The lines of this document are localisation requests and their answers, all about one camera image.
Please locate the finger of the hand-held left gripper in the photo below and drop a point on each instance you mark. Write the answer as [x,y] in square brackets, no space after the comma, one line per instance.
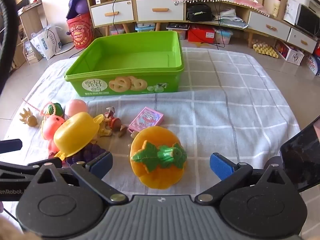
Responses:
[11,145]
[22,171]

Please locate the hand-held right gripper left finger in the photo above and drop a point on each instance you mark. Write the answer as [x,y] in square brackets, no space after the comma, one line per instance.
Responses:
[102,165]

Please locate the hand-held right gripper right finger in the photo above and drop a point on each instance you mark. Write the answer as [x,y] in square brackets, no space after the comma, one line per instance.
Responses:
[221,166]

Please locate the purple toy grapes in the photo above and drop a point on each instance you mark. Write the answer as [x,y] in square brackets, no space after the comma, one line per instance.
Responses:
[86,152]

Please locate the yellow toy pot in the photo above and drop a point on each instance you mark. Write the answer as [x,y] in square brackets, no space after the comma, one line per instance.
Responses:
[75,132]

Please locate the small toy figurine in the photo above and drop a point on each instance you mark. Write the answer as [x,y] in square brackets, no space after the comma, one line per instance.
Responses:
[113,123]

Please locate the pink toy pig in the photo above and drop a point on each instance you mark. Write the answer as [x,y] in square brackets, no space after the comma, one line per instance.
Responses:
[51,127]

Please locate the orange toy pumpkin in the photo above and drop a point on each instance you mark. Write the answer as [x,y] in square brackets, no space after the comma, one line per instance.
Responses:
[155,172]

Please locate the yellow green toy corn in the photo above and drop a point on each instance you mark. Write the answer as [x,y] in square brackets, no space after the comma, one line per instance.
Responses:
[56,108]

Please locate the pink card box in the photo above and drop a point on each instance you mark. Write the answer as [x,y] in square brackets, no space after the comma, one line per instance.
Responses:
[146,118]

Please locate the green plastic box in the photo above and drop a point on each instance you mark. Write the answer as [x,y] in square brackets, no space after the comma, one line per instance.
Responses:
[130,55]

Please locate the brown toy pineapple crown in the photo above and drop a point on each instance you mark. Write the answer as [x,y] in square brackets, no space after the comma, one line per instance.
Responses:
[28,118]

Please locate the beige fuzzy sleeve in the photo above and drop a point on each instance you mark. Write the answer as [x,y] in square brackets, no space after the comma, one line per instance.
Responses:
[8,231]

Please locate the grey checkered cloth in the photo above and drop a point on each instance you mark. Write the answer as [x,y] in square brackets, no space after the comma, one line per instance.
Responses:
[237,105]

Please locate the pink toy peach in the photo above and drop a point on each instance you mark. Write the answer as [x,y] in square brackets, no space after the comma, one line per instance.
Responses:
[75,107]

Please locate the black phone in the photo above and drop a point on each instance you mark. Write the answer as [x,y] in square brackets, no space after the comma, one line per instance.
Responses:
[302,155]

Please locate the white paper bag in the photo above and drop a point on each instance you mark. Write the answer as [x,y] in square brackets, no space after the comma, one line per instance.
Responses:
[46,43]

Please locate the yellow egg tray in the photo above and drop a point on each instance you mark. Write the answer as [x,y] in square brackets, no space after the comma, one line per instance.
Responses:
[265,49]

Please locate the wooden bookshelf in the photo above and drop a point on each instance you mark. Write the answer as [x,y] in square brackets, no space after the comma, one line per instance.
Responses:
[27,20]

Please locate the clear bin with pastel contents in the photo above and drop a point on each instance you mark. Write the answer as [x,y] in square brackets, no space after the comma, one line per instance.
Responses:
[223,36]

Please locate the red printed bucket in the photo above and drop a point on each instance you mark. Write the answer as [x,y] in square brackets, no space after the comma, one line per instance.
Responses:
[80,33]

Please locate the white printed box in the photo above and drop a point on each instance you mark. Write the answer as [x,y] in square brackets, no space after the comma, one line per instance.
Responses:
[291,53]

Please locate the red cardboard box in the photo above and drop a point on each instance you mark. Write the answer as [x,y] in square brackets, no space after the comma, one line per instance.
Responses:
[201,34]

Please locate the small clear storage bin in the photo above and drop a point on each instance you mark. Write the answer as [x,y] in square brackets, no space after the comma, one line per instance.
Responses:
[117,30]

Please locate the blue red box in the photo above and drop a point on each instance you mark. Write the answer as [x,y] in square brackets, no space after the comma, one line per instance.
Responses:
[314,66]

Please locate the clear bin with black lid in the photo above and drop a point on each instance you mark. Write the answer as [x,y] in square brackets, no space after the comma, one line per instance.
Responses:
[178,30]

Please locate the clear bin with blue lid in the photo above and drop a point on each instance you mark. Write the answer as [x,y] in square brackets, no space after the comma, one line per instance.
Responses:
[145,27]

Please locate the white cabinet drawer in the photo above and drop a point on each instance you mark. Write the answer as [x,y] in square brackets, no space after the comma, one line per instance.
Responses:
[112,13]
[268,26]
[301,41]
[160,10]

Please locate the folded pale fabrics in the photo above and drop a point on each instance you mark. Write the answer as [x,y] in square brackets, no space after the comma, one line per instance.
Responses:
[232,18]

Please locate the black bag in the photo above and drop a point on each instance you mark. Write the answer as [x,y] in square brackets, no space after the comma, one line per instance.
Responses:
[199,13]

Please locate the purple ball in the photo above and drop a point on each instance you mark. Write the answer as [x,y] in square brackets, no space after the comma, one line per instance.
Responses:
[83,7]

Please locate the microwave oven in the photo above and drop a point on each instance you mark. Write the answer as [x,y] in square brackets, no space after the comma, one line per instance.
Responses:
[308,21]

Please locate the white appliance box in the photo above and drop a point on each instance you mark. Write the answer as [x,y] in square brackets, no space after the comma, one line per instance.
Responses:
[295,2]

